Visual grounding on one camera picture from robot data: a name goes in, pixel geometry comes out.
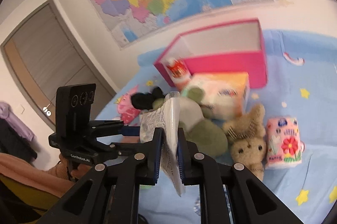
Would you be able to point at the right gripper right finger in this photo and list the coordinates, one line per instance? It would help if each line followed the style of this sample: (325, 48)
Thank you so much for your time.
(203, 171)

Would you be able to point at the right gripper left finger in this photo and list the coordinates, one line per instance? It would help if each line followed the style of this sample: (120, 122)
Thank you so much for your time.
(133, 172)

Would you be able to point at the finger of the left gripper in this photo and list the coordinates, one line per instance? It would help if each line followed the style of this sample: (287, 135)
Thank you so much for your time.
(116, 149)
(130, 130)

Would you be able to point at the black plush toy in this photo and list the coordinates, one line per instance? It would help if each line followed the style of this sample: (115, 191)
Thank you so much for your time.
(145, 101)

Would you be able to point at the clear plastic medical tape packet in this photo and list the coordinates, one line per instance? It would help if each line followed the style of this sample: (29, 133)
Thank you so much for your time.
(166, 117)

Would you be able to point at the beige bunny plush toy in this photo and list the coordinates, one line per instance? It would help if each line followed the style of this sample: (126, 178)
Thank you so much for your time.
(246, 136)

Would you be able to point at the pink floral tissue pack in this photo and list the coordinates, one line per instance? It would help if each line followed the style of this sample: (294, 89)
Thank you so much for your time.
(284, 146)

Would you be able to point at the orange left sleeve forearm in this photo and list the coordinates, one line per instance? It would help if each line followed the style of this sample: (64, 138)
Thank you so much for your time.
(54, 181)

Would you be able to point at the person's left hand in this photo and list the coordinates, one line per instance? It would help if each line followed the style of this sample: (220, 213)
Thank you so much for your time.
(72, 173)

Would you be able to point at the purple and black hanging clothes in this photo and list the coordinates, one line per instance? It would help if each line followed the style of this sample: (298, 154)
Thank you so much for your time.
(16, 137)

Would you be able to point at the white lotion bottle red label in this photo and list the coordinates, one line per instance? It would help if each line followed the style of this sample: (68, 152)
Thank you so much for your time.
(178, 72)

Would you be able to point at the orange green tissue box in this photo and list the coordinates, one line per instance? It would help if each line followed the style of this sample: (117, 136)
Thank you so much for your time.
(221, 95)

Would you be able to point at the grey wooden door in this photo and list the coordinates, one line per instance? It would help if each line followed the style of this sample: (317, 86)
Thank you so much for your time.
(42, 54)

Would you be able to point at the pink open cardboard box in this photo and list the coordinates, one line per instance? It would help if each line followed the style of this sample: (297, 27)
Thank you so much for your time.
(235, 46)

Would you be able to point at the blue cartoon bed sheet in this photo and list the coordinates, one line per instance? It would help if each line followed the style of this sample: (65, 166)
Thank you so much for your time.
(301, 84)

